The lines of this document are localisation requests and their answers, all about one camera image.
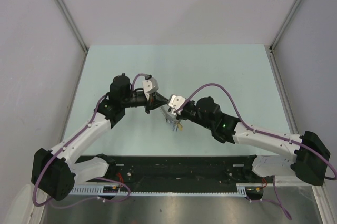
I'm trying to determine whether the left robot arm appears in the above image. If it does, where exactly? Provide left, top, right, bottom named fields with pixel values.
left=31, top=74, right=167, bottom=207

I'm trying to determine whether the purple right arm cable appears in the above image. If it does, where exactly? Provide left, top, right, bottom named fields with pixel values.
left=176, top=83, right=337, bottom=221

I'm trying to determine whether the aluminium frame rail left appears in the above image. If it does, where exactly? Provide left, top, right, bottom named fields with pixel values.
left=55, top=48, right=89, bottom=146

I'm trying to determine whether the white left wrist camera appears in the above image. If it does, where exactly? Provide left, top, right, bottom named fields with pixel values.
left=142, top=75, right=159, bottom=95

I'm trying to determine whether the aluminium frame post right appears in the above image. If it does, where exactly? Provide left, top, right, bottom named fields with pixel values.
left=269, top=0, right=303, bottom=53

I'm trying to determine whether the white slotted cable duct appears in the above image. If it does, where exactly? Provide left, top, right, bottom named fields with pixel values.
left=69, top=184, right=247, bottom=197

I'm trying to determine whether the steel disc keyring holder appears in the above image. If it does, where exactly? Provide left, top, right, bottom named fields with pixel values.
left=160, top=105, right=181, bottom=128

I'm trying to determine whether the aluminium frame post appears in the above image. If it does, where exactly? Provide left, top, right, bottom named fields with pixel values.
left=269, top=0, right=303, bottom=53
left=54, top=0, right=88, bottom=54

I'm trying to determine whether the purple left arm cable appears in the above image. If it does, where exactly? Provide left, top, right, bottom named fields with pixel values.
left=33, top=73, right=150, bottom=207

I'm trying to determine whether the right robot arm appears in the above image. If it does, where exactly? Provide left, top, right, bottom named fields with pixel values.
left=169, top=96, right=330, bottom=186

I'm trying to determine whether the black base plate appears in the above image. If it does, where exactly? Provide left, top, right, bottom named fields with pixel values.
left=76, top=154, right=277, bottom=193

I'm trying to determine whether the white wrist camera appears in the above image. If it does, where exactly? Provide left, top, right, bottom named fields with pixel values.
left=167, top=94, right=186, bottom=116
left=142, top=75, right=159, bottom=95

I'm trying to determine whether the aluminium frame post left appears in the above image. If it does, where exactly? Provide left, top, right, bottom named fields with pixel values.
left=54, top=0, right=88, bottom=54

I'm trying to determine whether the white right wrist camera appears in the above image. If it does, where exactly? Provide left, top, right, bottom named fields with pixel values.
left=167, top=94, right=186, bottom=116

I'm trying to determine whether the aluminium frame rail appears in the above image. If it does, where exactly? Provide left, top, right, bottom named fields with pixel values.
left=55, top=48, right=89, bottom=146
left=266, top=46, right=304, bottom=134

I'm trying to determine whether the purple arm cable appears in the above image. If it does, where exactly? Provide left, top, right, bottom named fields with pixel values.
left=176, top=83, right=337, bottom=221
left=33, top=73, right=150, bottom=207

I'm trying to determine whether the aluminium frame rail right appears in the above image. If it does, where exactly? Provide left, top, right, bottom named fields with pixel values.
left=266, top=46, right=304, bottom=134

